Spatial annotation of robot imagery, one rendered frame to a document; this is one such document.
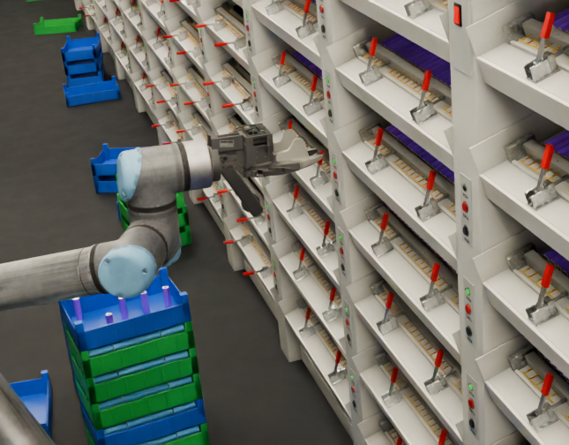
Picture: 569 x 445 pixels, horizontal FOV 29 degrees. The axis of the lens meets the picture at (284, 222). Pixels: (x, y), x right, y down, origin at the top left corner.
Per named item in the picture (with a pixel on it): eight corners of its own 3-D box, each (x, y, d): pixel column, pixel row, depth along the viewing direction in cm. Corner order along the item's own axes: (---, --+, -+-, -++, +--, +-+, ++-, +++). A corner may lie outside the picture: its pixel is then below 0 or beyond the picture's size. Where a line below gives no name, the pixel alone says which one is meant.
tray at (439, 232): (465, 280, 192) (447, 236, 188) (348, 168, 246) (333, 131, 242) (564, 225, 194) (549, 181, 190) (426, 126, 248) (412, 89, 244)
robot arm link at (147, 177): (116, 194, 206) (110, 144, 202) (183, 184, 209) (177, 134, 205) (124, 212, 198) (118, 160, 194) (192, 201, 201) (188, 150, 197)
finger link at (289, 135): (316, 127, 209) (271, 135, 206) (318, 156, 212) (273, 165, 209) (309, 123, 212) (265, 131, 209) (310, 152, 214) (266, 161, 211)
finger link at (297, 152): (325, 137, 204) (275, 142, 203) (325, 167, 206) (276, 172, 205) (321, 131, 207) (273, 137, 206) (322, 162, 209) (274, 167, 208)
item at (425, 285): (468, 373, 200) (444, 315, 194) (354, 245, 254) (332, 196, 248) (564, 320, 202) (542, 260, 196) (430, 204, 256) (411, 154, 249)
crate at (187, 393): (96, 431, 291) (91, 405, 288) (78, 395, 308) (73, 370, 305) (203, 397, 300) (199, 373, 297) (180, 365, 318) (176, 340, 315)
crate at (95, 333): (80, 352, 281) (75, 325, 278) (63, 320, 298) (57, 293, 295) (191, 320, 291) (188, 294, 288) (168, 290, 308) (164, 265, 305)
